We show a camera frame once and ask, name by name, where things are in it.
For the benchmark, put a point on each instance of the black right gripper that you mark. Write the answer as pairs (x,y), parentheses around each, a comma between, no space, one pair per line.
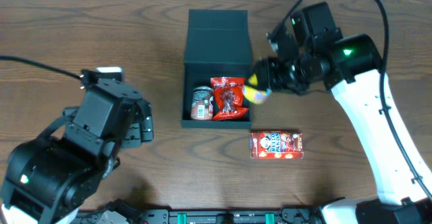
(264,74)

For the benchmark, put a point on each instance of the yellow Mentos bottle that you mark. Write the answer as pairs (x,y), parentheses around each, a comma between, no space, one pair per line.
(252,93)

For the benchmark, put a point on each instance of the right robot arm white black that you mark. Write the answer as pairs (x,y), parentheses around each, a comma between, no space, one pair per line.
(351,69)

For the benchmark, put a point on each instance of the orange Hacks candy bag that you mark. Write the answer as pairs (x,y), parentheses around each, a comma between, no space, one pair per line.
(227,92)

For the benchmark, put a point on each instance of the red Pringles can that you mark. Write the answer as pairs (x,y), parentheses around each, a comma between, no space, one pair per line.
(202,103)

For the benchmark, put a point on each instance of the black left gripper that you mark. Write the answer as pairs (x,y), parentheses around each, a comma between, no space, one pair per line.
(145,122)

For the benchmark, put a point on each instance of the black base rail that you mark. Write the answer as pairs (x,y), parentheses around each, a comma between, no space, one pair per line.
(120,211)

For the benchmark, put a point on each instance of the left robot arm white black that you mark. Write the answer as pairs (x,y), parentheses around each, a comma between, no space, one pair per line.
(49,178)

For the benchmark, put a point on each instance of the red Hello Panda box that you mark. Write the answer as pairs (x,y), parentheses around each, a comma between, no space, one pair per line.
(276,144)

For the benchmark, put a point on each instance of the black gift box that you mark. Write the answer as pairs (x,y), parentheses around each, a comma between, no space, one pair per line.
(217,45)

